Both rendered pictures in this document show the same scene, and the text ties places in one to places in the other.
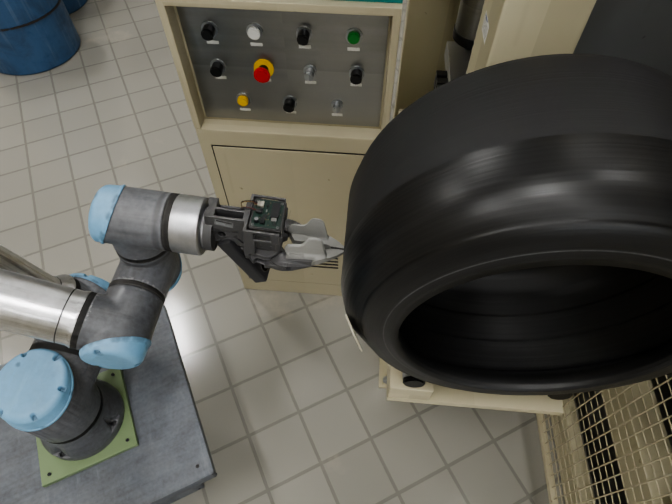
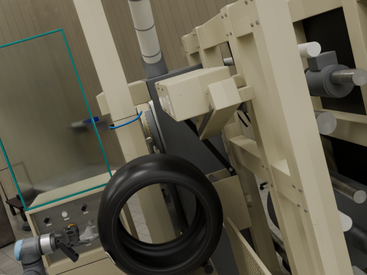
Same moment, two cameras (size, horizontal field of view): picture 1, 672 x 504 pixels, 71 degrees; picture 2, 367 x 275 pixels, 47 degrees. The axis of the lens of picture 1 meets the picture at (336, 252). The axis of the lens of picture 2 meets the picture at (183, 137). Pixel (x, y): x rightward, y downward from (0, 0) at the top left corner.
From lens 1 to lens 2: 1.53 m
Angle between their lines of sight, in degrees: 46
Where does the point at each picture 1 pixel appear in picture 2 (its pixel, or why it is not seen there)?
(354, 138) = not seen: hidden behind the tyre
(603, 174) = (137, 167)
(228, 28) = (54, 216)
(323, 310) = not seen: outside the picture
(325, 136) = not seen: hidden behind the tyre
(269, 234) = (72, 229)
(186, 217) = (45, 236)
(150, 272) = (35, 268)
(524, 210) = (124, 180)
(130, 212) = (28, 241)
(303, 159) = (100, 265)
